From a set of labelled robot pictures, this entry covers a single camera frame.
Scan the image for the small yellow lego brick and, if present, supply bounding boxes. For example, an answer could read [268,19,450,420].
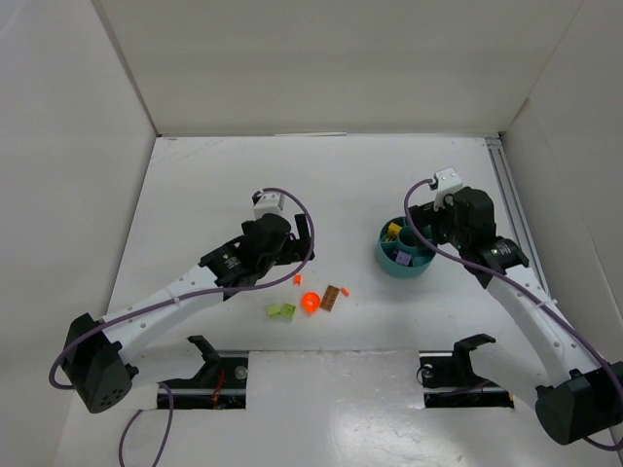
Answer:
[385,223,402,241]

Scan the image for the light purple square lego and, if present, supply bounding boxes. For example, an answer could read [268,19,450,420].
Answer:
[394,250,413,268]

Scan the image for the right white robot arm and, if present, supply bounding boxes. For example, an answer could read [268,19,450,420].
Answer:
[403,179,622,446]

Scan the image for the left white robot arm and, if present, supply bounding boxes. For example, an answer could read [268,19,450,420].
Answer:
[58,213,314,413]

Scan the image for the brown long lego plate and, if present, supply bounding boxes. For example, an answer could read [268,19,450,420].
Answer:
[319,285,341,311]

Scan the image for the orange round lego dish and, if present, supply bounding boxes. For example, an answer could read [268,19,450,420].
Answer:
[301,292,321,314]

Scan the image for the green hollow lego brick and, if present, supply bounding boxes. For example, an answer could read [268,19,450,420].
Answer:
[278,303,296,322]

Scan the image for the pale green lego brick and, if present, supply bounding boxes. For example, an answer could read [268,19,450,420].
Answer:
[266,304,281,318]

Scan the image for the teal round divided container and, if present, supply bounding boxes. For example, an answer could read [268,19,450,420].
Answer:
[375,217,435,279]

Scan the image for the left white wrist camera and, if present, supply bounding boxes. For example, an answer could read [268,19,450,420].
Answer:
[252,191,285,220]

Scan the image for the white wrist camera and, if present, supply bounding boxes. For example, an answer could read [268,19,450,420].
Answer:
[429,166,463,211]
[252,191,285,220]

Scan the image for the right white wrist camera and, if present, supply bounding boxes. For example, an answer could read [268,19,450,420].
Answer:
[429,166,463,211]

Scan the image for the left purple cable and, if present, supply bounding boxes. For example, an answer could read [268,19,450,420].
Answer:
[48,187,316,467]

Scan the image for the purple cable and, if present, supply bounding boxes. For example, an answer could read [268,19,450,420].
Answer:
[48,187,316,467]
[403,178,623,451]

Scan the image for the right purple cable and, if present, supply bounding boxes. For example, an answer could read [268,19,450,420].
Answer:
[403,178,623,451]

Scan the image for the aluminium rail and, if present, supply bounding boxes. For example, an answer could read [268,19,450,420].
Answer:
[485,135,550,294]

